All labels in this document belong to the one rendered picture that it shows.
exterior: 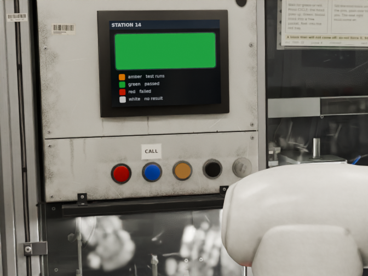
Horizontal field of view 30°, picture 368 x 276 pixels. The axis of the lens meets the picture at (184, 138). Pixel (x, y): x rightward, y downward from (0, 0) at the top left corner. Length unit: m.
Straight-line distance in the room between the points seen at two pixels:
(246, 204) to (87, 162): 0.53
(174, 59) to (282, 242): 0.56
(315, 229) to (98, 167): 0.59
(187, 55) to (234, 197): 0.49
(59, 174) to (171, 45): 0.32
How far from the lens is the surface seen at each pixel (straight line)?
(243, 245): 0.87
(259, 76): 1.38
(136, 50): 1.30
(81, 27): 1.32
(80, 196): 1.33
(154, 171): 1.33
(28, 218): 1.36
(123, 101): 1.30
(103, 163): 1.33
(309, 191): 0.86
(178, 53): 1.31
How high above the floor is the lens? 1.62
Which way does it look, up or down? 6 degrees down
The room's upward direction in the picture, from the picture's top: 1 degrees counter-clockwise
